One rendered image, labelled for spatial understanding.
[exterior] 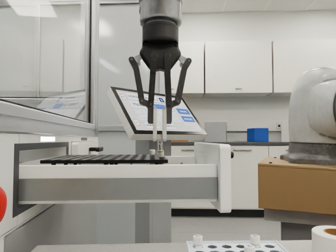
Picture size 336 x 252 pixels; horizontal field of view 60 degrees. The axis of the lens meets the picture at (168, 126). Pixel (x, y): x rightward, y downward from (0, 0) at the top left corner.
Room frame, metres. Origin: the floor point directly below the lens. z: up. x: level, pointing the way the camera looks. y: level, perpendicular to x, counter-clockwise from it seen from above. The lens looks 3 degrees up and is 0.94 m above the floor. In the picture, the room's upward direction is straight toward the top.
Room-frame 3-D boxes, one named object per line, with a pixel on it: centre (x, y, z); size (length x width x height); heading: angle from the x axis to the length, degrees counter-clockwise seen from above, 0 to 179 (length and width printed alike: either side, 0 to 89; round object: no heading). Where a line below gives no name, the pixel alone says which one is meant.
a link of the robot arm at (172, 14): (0.59, 0.02, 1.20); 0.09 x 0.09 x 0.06
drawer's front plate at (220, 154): (0.61, -0.08, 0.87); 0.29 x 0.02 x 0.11; 3
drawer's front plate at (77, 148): (0.91, 0.25, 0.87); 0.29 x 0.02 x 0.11; 3
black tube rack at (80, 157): (0.60, 0.12, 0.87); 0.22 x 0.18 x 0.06; 93
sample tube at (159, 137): (0.59, 0.02, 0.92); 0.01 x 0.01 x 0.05
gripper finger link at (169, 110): (0.59, -0.01, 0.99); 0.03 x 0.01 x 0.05; 93
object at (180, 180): (0.60, 0.12, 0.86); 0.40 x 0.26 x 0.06; 93
